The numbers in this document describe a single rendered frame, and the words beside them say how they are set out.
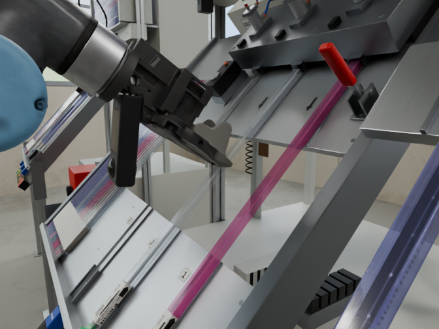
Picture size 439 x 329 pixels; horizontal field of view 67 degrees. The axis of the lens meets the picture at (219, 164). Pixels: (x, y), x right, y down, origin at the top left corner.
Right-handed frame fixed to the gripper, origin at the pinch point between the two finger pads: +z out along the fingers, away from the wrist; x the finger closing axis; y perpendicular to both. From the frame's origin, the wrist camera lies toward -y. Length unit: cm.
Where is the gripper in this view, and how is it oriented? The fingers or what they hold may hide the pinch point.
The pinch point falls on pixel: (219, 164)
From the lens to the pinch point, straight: 50.4
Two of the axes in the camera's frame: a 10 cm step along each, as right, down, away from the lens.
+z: 7.0, 4.7, 5.5
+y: 4.8, -8.7, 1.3
